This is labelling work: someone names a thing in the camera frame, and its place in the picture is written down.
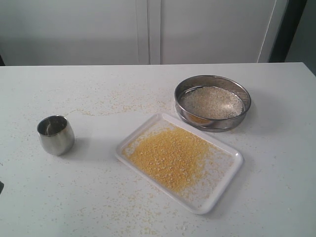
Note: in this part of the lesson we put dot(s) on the stainless steel cup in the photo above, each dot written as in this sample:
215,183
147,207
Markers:
56,135

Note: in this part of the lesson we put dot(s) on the round steel mesh sieve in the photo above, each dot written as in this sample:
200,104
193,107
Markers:
211,125

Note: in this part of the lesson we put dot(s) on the yellow grain mixture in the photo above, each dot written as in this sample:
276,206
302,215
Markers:
212,103

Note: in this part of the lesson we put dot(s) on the white cabinet doors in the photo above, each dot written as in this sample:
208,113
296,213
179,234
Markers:
126,32

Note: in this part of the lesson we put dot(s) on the yellow sieved millet grains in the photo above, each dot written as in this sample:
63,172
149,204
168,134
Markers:
179,160

